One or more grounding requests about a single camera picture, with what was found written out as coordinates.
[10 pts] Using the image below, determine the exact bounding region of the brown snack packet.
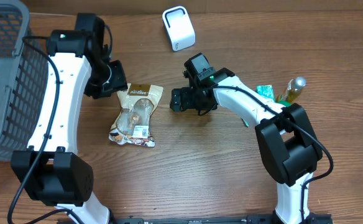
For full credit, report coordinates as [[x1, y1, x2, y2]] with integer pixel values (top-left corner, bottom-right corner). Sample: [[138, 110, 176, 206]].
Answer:
[[109, 83, 163, 147]]

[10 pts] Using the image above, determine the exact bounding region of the small teal white packet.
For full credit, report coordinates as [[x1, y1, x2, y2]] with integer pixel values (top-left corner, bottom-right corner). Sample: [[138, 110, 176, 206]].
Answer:
[[256, 85, 275, 101]]

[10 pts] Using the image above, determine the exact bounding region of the green lid white jar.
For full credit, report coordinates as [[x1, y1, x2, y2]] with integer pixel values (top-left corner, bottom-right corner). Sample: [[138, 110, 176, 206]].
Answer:
[[278, 101, 292, 107]]

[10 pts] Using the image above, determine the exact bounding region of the yellow drink bottle silver cap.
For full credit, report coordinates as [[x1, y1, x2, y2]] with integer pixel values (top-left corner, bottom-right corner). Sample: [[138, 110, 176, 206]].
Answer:
[[276, 77, 306, 103]]

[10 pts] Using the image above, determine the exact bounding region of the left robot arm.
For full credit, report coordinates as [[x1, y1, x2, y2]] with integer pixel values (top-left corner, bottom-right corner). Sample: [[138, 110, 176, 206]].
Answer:
[[11, 13, 127, 223]]

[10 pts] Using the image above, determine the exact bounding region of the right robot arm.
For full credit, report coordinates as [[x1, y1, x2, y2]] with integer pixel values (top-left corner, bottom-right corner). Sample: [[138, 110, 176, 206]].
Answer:
[[170, 54, 323, 223]]

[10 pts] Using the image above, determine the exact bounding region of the white barcode scanner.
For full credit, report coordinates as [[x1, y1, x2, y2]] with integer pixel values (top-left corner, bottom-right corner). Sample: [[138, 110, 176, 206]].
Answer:
[[162, 6, 196, 52]]

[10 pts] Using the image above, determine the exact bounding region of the grey plastic mesh basket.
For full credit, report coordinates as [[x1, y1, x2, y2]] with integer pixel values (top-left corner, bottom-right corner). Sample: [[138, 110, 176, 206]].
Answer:
[[0, 0, 48, 161]]

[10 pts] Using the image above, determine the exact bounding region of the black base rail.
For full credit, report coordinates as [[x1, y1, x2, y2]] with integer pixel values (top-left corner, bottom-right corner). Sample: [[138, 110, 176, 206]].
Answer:
[[57, 213, 334, 224]]

